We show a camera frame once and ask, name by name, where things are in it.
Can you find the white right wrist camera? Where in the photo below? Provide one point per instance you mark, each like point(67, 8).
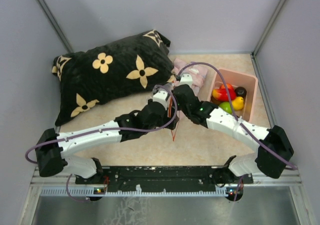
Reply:
point(186, 79)

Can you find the pink cloth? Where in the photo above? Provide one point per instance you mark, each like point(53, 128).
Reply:
point(197, 72)

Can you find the red yellow mango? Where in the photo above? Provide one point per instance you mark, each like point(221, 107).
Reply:
point(223, 96)

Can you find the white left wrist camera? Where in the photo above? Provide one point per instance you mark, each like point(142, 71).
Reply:
point(162, 97)

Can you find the pink plastic bin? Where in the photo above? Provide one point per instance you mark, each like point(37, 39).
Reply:
point(237, 79)

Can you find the clear zip bag orange zipper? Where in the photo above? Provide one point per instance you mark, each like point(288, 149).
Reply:
point(171, 112)

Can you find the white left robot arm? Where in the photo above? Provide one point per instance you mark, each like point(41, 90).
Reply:
point(55, 153)

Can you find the red apple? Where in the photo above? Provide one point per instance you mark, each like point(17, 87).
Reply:
point(228, 87)

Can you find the dark brown fruit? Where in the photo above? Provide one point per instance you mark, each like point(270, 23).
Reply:
point(241, 92)

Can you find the green apple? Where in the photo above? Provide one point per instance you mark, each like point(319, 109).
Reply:
point(226, 106)

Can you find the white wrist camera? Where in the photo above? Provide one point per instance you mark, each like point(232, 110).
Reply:
point(162, 97)
point(186, 79)

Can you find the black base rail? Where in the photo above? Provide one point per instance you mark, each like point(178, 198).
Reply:
point(157, 179)

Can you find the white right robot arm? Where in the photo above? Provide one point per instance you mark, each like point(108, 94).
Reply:
point(271, 147)

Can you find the yellow pear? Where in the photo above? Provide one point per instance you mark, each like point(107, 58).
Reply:
point(238, 103)

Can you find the aluminium frame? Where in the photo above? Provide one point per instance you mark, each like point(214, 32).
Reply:
point(232, 191)

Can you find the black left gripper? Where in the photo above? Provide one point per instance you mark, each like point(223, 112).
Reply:
point(166, 119)

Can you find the black flower-pattern pillow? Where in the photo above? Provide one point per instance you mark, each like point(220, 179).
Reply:
point(127, 66)

